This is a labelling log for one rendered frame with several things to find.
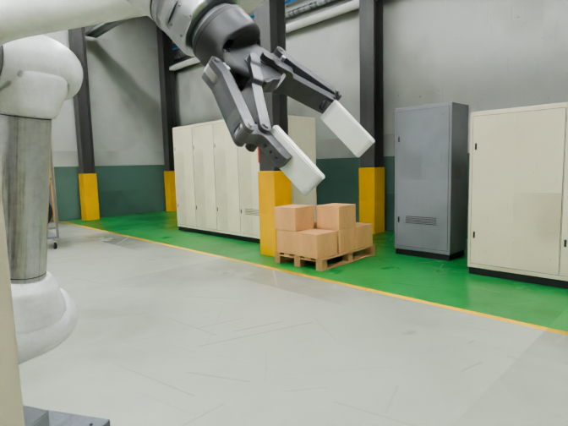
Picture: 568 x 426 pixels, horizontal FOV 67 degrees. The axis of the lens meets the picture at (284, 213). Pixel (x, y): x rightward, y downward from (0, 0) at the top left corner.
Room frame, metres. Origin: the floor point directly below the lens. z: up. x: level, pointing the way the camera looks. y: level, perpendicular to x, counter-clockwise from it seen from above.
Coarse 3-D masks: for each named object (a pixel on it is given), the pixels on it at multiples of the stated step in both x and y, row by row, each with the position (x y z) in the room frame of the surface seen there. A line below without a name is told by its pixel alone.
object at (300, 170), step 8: (272, 128) 0.42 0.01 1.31; (280, 128) 0.42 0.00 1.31; (280, 136) 0.42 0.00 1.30; (288, 144) 0.41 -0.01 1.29; (296, 152) 0.41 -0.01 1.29; (296, 160) 0.41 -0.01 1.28; (304, 160) 0.41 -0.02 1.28; (280, 168) 0.43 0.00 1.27; (288, 168) 0.42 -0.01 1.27; (296, 168) 0.42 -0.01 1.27; (304, 168) 0.41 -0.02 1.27; (312, 168) 0.41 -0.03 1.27; (288, 176) 0.42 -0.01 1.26; (296, 176) 0.42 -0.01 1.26; (304, 176) 0.41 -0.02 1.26; (312, 176) 0.41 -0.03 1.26; (320, 176) 0.41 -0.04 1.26; (296, 184) 0.42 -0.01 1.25; (304, 184) 0.42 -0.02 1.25; (312, 184) 0.41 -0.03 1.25; (304, 192) 0.42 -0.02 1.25
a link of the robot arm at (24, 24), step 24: (0, 0) 0.68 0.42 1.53; (24, 0) 0.67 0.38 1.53; (48, 0) 0.68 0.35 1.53; (72, 0) 0.68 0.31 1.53; (96, 0) 0.69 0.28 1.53; (120, 0) 0.69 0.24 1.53; (240, 0) 0.63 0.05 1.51; (264, 0) 0.69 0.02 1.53; (0, 24) 0.68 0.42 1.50; (24, 24) 0.68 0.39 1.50; (48, 24) 0.69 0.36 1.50; (72, 24) 0.70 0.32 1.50; (96, 24) 0.72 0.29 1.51
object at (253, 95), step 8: (248, 56) 0.47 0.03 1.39; (256, 56) 0.48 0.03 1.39; (248, 64) 0.47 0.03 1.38; (256, 64) 0.47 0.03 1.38; (256, 72) 0.46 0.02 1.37; (248, 80) 0.46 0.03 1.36; (256, 80) 0.45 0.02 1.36; (240, 88) 0.48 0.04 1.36; (248, 88) 0.45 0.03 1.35; (256, 88) 0.45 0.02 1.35; (248, 96) 0.45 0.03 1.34; (256, 96) 0.44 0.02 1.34; (248, 104) 0.44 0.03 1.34; (256, 104) 0.43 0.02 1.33; (264, 104) 0.44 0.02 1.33; (256, 112) 0.42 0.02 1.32; (264, 112) 0.43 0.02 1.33; (256, 120) 0.42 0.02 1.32; (264, 120) 0.42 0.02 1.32; (264, 128) 0.41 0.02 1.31; (248, 144) 0.42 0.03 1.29
